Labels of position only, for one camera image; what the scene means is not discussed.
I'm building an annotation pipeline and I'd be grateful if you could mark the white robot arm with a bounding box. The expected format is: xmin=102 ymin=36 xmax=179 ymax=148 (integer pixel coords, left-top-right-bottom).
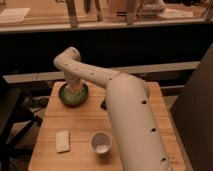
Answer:
xmin=54 ymin=47 xmax=172 ymax=171

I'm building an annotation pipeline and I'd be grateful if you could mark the green ceramic bowl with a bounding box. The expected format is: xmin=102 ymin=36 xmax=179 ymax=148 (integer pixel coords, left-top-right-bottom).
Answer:
xmin=58 ymin=83 xmax=89 ymax=107

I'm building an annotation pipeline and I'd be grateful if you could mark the small black rectangular object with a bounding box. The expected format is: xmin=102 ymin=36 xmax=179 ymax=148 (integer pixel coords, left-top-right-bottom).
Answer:
xmin=100 ymin=99 xmax=107 ymax=110

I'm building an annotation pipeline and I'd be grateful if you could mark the white paper cup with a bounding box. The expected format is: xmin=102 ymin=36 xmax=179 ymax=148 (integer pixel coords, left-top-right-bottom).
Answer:
xmin=90 ymin=131 xmax=112 ymax=155

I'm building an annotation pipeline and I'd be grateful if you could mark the white paper sheet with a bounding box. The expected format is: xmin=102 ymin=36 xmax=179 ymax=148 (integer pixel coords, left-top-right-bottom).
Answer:
xmin=0 ymin=8 xmax=30 ymax=24

